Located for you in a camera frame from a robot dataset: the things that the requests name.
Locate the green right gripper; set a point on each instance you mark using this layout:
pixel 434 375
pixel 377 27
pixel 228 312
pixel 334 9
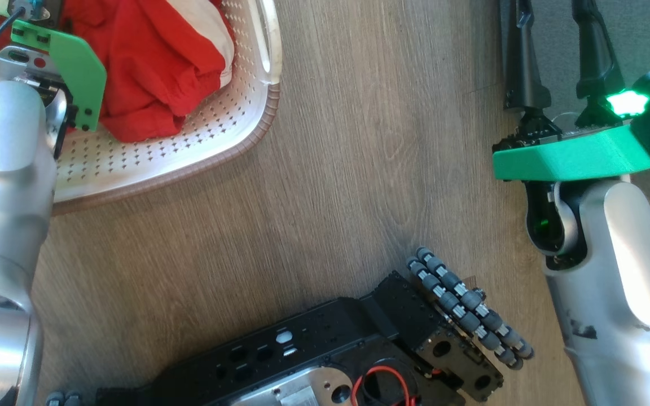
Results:
pixel 579 155

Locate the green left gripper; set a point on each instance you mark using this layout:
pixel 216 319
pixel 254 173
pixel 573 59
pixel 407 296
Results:
pixel 79 73

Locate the red and white garment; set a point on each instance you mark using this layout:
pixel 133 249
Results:
pixel 150 62

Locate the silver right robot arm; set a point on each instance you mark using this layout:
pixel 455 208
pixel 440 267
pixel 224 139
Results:
pixel 624 293

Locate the black wheeled robot base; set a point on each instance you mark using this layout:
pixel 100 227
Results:
pixel 325 349

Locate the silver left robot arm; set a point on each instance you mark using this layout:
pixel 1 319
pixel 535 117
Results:
pixel 3 186

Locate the white perforated laundry basket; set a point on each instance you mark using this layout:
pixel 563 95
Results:
pixel 212 129

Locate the grey roller omni wheel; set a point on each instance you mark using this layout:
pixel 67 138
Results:
pixel 466 307

